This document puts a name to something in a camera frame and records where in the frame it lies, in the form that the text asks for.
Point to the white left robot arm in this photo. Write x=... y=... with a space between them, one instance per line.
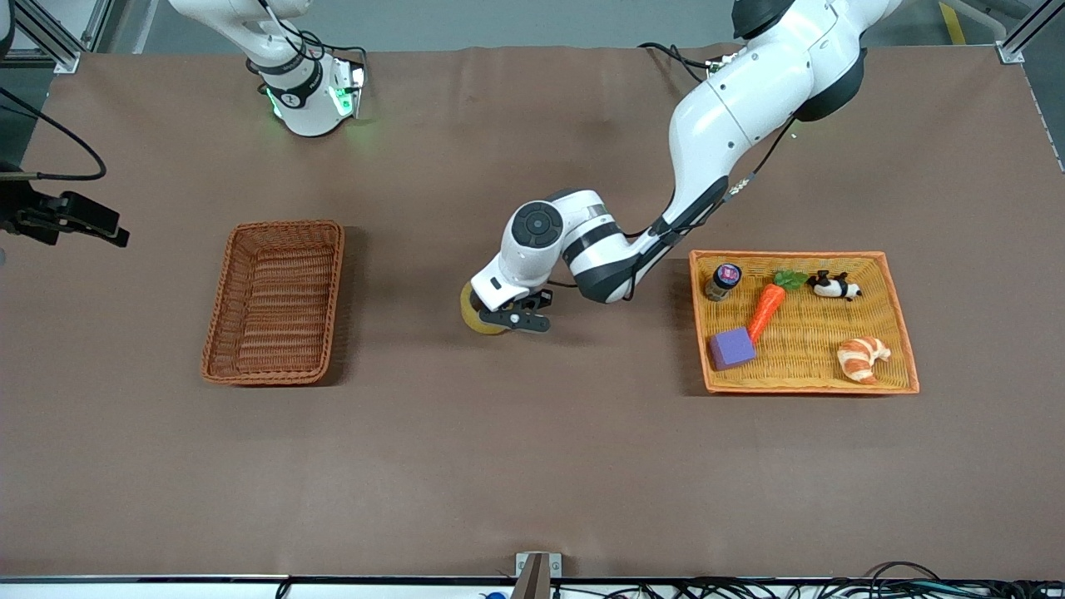
x=732 y=108

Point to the purple foam cube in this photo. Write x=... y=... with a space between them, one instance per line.
x=732 y=349

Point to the metal table edge bracket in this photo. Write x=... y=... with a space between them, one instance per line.
x=522 y=561

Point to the small jar purple lid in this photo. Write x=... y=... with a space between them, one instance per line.
x=724 y=281

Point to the brown wicker basket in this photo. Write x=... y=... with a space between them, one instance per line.
x=274 y=333

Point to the brown table cloth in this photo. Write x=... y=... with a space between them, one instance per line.
x=532 y=416

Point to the orange toy carrot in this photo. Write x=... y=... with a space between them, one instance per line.
x=765 y=308

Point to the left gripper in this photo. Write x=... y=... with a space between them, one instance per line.
x=475 y=301

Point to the orange wicker basket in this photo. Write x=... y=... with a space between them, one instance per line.
x=799 y=370

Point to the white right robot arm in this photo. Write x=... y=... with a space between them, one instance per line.
x=308 y=108

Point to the yellow clear tape roll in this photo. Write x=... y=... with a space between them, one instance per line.
x=473 y=320

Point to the black white panda toy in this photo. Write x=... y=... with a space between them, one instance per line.
x=836 y=288

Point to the toy croissant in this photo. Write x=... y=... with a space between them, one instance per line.
x=861 y=359

